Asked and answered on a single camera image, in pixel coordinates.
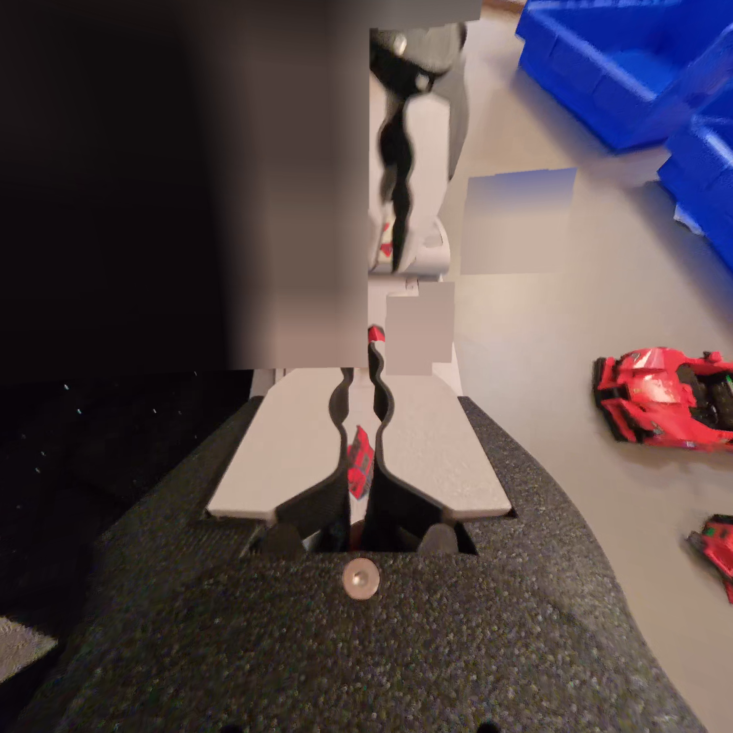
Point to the red lego race car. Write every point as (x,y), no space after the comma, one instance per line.
(647,389)

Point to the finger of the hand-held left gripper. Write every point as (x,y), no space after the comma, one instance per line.
(375,172)
(426,160)

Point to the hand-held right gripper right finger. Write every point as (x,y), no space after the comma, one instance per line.
(441,458)

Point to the white paper scrap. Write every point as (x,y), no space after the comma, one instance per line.
(687,220)

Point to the red green lego car section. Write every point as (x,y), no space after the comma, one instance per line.
(718,550)

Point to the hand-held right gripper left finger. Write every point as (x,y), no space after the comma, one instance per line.
(286,452)

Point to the lego instruction booklet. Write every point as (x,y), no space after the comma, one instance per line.
(359,401)

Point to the small red lego wedge piece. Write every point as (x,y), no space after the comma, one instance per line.
(375,333)

